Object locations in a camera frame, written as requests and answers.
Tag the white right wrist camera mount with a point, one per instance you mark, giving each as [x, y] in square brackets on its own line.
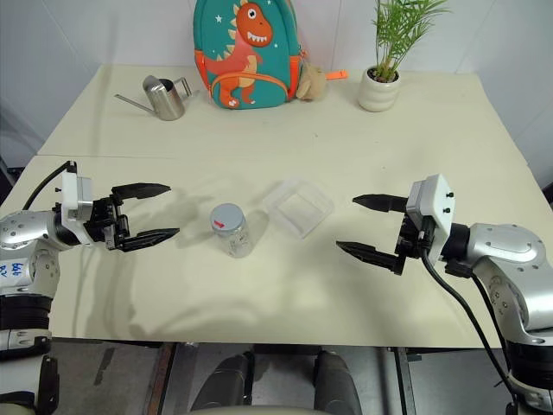
[432, 203]

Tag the dark rounded robot leg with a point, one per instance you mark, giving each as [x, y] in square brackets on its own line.
[334, 380]
[226, 380]

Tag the teal dinosaur backpack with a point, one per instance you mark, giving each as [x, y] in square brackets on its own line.
[246, 54]

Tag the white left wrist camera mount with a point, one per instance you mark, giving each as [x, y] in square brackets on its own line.
[73, 191]

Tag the silver metal watering can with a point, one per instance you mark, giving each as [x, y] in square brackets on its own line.
[162, 97]

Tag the grey round lid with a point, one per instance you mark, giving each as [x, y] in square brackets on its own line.
[226, 216]

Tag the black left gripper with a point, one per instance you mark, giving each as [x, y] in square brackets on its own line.
[103, 222]

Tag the green palm plant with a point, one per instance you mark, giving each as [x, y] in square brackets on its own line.
[399, 30]

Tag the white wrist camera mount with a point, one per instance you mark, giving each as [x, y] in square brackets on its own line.
[73, 191]
[432, 203]

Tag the white ribbed plant pot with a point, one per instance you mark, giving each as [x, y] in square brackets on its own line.
[378, 89]

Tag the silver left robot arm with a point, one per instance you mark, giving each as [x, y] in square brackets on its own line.
[26, 242]

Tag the clear square plastic container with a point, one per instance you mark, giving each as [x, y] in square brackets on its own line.
[299, 207]

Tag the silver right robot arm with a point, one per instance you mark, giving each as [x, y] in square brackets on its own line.
[501, 276]

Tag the clear jar with grey lid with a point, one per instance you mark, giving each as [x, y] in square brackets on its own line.
[235, 240]

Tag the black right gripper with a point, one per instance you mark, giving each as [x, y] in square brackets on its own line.
[412, 242]

